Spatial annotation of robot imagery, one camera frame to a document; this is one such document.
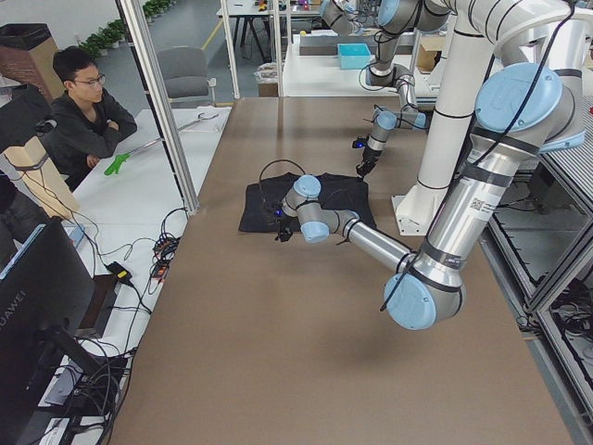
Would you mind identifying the black Huawei monitor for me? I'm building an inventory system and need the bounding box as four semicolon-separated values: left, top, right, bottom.
1;218;100;425

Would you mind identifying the black graphic t-shirt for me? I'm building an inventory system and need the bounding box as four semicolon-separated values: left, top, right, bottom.
238;172;376;233

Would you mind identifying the seated man with glasses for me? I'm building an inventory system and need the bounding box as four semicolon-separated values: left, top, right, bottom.
41;46;137;191

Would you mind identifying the aluminium frame post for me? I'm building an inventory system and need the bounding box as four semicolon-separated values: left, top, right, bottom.
115;0;200;216

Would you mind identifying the red black power strip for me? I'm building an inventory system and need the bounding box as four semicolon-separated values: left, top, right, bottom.
150;233;181;283

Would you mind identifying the blue plastic bin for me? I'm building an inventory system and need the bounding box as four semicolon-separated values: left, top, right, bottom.
337;43;372;70

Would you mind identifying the metal reacher grabber tool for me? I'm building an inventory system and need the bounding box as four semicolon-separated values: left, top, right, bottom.
104;112;220;176

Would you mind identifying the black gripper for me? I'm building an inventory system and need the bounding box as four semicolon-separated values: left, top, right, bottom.
356;146;381;176
274;217;293;242

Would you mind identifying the grey office chair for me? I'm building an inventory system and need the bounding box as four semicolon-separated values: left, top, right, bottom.
157;45;217;108

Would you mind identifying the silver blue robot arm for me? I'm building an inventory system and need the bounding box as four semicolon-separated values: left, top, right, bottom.
352;1;450;179
276;1;592;330

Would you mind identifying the black power adapter brick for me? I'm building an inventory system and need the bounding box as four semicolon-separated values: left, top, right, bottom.
106;261;132;286

